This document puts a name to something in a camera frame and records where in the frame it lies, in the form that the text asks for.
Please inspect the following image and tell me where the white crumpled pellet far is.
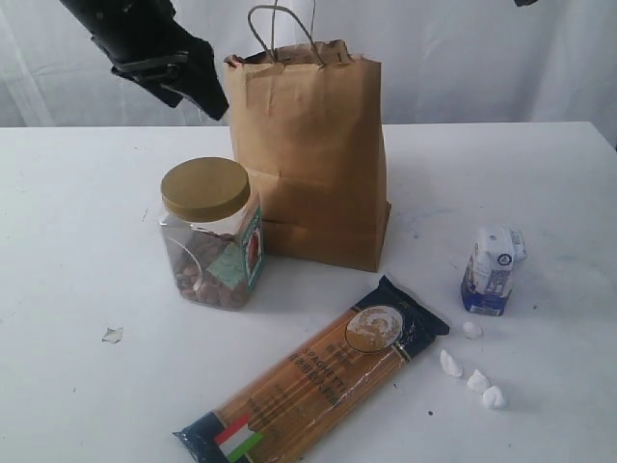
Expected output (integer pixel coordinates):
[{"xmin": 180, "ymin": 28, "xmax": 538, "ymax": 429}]
[{"xmin": 462, "ymin": 321, "xmax": 483, "ymax": 340}]

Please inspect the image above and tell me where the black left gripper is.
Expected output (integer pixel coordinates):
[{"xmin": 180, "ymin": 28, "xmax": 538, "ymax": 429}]
[{"xmin": 63, "ymin": 0, "xmax": 229, "ymax": 121}]

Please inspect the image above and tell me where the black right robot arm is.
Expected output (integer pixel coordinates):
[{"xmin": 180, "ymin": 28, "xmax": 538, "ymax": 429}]
[{"xmin": 514, "ymin": 0, "xmax": 538, "ymax": 8}]

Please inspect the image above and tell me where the small white blue carton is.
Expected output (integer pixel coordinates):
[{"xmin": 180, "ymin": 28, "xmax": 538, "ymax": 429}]
[{"xmin": 461, "ymin": 226, "xmax": 527, "ymax": 316}]

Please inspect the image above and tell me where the torn label scrap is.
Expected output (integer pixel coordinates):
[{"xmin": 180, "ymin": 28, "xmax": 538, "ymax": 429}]
[{"xmin": 101, "ymin": 327, "xmax": 123, "ymax": 344}]

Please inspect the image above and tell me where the white crumpled pellet left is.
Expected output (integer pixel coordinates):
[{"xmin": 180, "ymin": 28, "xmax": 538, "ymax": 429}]
[{"xmin": 440, "ymin": 349, "xmax": 464, "ymax": 378}]

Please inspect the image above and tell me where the white crumpled pellet middle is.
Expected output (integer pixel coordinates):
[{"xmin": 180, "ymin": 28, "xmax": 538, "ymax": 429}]
[{"xmin": 467, "ymin": 369, "xmax": 491, "ymax": 395}]

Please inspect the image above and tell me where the white crumpled pellet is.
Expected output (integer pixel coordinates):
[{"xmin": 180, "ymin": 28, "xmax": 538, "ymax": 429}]
[
  {"xmin": 462, "ymin": 321, "xmax": 483, "ymax": 340},
  {"xmin": 482, "ymin": 386, "xmax": 507, "ymax": 410},
  {"xmin": 467, "ymin": 369, "xmax": 491, "ymax": 395},
  {"xmin": 440, "ymin": 349, "xmax": 464, "ymax": 378}
]

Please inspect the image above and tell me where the clear jar gold lid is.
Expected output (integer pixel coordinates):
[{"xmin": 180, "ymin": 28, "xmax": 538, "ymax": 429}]
[{"xmin": 159, "ymin": 157, "xmax": 264, "ymax": 310}]

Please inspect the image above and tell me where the large brown paper bag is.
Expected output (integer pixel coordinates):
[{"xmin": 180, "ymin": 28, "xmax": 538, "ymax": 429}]
[{"xmin": 225, "ymin": 25, "xmax": 390, "ymax": 272}]

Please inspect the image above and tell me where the spaghetti package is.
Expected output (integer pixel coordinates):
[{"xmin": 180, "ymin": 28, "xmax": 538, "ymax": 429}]
[{"xmin": 175, "ymin": 277, "xmax": 449, "ymax": 462}]

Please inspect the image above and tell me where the white crumpled pellet near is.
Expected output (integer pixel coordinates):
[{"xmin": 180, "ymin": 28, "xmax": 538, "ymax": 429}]
[{"xmin": 482, "ymin": 386, "xmax": 507, "ymax": 410}]

